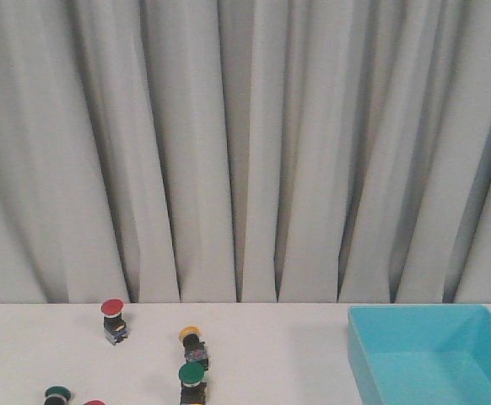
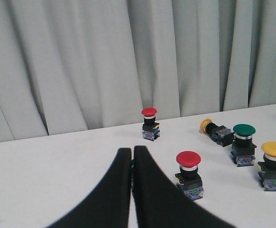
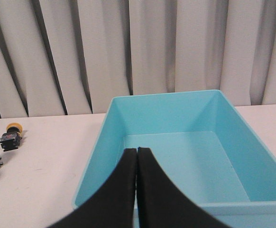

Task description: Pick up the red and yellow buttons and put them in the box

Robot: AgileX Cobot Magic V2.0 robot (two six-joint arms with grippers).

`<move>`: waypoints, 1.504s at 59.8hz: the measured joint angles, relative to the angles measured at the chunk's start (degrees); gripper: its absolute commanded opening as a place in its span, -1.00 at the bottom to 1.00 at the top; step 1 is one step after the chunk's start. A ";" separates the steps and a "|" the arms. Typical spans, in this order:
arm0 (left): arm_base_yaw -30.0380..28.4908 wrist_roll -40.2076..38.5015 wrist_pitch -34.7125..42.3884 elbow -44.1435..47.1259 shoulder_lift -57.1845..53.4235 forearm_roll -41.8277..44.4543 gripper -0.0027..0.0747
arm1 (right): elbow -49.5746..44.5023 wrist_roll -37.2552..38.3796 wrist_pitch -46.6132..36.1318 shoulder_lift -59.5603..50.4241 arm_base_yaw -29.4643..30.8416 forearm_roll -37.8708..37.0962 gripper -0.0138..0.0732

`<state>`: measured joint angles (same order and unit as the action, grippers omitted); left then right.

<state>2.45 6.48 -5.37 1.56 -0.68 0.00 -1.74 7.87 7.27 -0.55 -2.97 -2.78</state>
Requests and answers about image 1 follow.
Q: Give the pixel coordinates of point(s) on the red push button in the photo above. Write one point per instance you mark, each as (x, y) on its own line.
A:
(115, 327)
(95, 402)

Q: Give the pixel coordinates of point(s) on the light blue plastic box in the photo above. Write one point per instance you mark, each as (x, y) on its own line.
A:
(421, 354)

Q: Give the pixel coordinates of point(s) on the white pleated curtain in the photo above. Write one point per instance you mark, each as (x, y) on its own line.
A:
(245, 151)

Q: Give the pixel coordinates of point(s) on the yellow push button lying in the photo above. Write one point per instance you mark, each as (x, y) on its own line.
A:
(195, 350)

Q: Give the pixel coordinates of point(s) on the green push button upright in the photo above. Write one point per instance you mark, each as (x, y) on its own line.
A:
(193, 387)

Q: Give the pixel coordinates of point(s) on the green push button lying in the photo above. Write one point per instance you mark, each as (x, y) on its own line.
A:
(57, 395)

